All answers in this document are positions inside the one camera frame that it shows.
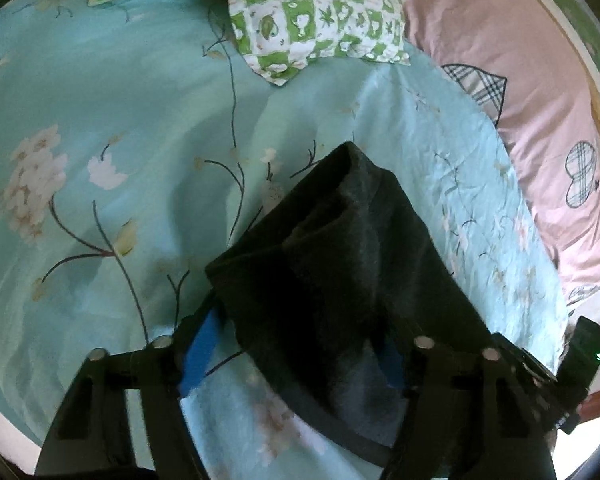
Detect black pants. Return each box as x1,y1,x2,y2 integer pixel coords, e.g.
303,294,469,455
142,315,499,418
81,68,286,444
205,141,493,467

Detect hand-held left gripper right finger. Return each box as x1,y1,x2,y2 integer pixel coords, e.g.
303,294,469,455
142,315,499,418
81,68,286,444
375,334,560,480

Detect wooden bed frame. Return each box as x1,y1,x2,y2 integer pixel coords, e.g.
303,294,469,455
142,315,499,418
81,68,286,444
505,0,600,171

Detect green white patterned pillow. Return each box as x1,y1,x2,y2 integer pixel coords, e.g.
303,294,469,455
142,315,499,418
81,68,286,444
218,0,412,89

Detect pink quilt with plaid hearts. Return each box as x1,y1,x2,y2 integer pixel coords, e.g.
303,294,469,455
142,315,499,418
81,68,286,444
399,0,600,319

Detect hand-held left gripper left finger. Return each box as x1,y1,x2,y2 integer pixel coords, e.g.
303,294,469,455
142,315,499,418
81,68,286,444
34,292,227,480

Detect light blue floral bed sheet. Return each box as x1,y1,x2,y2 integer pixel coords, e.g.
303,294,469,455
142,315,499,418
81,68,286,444
0,0,571,480

